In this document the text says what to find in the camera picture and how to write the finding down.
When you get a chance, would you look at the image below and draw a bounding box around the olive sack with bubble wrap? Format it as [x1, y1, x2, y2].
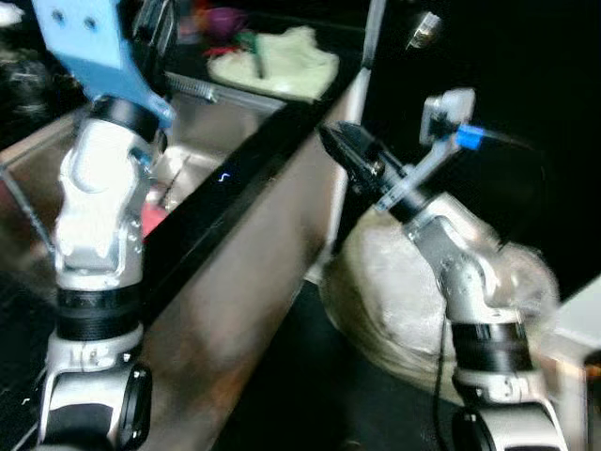
[319, 209, 566, 407]

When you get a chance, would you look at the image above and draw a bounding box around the silver round door knob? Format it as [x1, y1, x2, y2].
[408, 11, 445, 51]

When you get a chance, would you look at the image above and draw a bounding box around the green handled peeler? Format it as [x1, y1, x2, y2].
[235, 28, 270, 82]

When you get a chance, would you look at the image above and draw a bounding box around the black floor mat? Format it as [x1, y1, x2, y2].
[216, 282, 454, 451]

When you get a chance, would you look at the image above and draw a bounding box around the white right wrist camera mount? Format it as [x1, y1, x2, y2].
[376, 87, 478, 213]

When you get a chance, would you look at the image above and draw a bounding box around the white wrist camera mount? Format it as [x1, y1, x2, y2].
[31, 0, 178, 129]
[376, 87, 478, 213]

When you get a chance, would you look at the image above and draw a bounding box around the stainless steel sink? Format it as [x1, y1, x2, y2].
[0, 70, 294, 283]

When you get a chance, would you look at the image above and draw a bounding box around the light green cloth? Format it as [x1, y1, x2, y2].
[207, 26, 340, 103]

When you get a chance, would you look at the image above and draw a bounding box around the grey kitchen cabinet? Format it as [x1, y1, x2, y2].
[141, 70, 373, 451]

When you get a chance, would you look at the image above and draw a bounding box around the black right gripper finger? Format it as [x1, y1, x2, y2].
[321, 124, 381, 161]
[321, 130, 369, 179]

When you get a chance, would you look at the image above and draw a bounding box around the red plastic plate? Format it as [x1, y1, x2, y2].
[141, 202, 172, 238]

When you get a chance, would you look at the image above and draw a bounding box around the black door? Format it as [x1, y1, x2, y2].
[362, 0, 601, 302]

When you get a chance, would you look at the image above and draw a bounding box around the purple cup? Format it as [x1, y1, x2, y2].
[202, 5, 246, 39]

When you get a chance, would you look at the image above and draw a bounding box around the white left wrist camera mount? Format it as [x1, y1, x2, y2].
[31, 0, 178, 129]

